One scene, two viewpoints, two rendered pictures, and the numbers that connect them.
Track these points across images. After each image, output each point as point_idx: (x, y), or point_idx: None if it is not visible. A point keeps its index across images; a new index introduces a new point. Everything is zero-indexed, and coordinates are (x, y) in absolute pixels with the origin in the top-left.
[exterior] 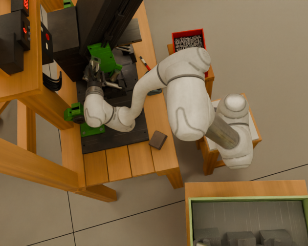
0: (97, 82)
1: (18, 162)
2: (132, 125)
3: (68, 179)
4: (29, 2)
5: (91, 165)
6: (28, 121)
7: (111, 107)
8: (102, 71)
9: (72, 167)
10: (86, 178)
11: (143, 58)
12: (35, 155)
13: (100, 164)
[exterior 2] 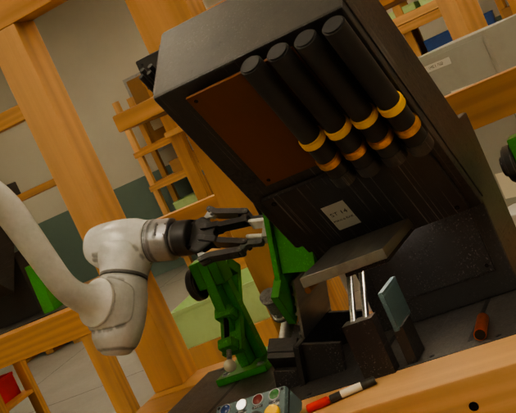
0: (181, 227)
1: (56, 170)
2: (92, 336)
3: (140, 342)
4: None
5: (176, 396)
6: (205, 206)
7: (116, 266)
8: (240, 247)
9: (202, 374)
10: (160, 397)
11: (368, 389)
12: (97, 210)
13: (164, 407)
